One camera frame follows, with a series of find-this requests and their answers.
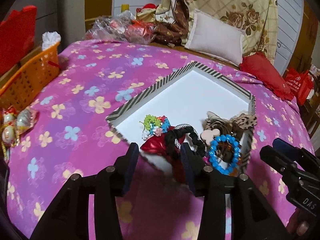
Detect black elastic with pink charm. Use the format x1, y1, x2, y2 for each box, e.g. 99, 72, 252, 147
200, 128, 220, 145

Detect red gift bag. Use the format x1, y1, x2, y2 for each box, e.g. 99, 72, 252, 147
0, 5, 37, 74

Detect striped shallow cardboard box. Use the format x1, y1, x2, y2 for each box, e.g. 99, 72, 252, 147
105, 61, 257, 177

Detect santa plush toy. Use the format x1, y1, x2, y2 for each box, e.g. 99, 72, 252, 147
136, 3, 157, 23

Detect leopard print bow scrunchie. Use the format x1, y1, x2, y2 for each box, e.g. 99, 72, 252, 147
205, 111, 258, 141

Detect right hand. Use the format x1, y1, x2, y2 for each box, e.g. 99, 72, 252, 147
286, 207, 312, 236

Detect red shopping bag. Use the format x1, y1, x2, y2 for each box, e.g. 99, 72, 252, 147
285, 68, 313, 106

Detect clear plastic bag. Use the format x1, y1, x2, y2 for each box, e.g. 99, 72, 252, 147
83, 10, 156, 45

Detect blue bead bracelet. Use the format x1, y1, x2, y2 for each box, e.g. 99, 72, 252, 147
208, 134, 242, 176

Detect red satin bow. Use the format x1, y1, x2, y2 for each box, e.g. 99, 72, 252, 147
140, 131, 186, 184

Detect red cushion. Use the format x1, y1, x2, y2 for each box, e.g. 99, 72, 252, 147
239, 52, 293, 101

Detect black scrunchie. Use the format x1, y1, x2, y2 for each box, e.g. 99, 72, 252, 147
164, 124, 206, 160

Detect pink floral bedspread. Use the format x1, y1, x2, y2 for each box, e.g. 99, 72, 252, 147
7, 41, 313, 239

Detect foil wrapped egg ornaments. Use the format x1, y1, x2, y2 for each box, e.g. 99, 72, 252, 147
1, 106, 39, 147

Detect orange plastic basket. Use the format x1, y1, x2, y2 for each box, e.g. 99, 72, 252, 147
1, 42, 60, 111

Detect white tissue paper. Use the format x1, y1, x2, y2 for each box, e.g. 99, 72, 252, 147
42, 31, 61, 51

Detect colourful flower bead bracelet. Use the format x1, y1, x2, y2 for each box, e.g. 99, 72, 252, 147
139, 114, 172, 140

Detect beige floral quilt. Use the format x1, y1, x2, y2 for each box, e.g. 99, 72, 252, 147
155, 0, 278, 62

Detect grey white pillow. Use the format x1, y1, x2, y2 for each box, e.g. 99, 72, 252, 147
184, 9, 244, 66

